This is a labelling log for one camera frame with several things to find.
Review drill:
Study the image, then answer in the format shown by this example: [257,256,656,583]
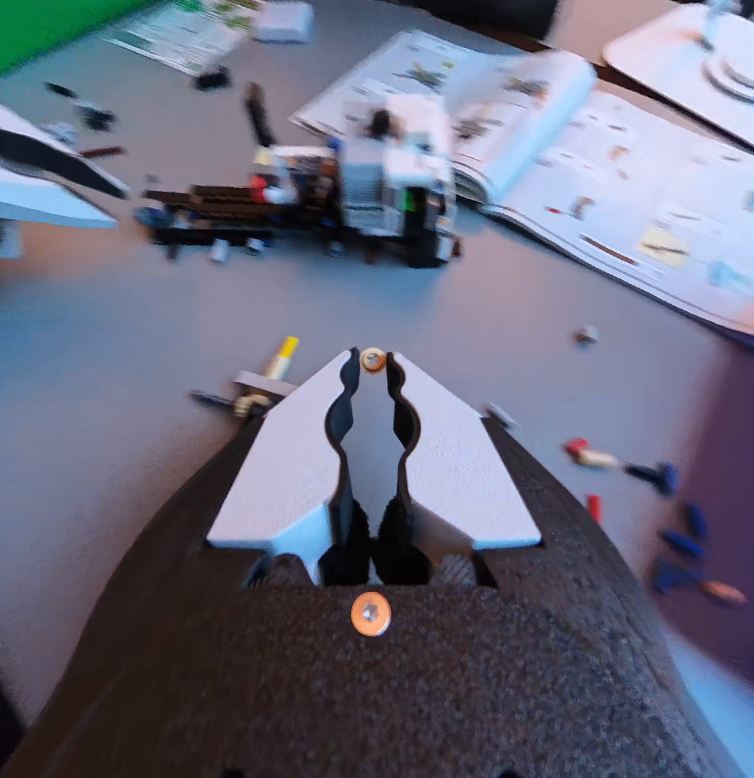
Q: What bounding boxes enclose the white lego truck model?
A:
[135,82,464,269]

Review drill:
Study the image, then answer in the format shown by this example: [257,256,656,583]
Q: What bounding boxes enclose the white round disc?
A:
[702,53,754,105]

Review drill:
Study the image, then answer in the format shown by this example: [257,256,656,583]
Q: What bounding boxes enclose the red tan blue lego axle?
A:
[565,438,679,494]

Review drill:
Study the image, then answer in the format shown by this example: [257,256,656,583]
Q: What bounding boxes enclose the open instruction booklet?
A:
[290,29,754,353]

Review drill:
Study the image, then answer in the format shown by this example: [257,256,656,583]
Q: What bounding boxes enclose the white tray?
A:
[602,0,754,154]

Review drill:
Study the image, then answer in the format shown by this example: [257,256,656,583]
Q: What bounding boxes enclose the blue plastic bin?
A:
[653,340,754,688]

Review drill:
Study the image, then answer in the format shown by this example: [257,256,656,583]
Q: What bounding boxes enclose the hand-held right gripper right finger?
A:
[374,350,543,586]

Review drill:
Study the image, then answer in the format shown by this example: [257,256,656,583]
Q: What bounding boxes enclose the small white box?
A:
[254,2,315,43]

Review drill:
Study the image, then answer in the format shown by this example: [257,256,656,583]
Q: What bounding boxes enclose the printed paper leaflet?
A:
[100,0,259,75]

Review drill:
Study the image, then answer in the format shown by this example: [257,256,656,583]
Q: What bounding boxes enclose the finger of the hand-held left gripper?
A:
[0,163,119,260]
[0,99,130,200]

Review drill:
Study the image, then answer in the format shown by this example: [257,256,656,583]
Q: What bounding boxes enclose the tan lego pin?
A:
[702,580,748,606]

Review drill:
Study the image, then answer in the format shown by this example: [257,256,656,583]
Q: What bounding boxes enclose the green plastic bin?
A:
[0,0,171,79]

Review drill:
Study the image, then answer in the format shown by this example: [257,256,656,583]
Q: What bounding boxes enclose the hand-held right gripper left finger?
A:
[205,348,373,586]

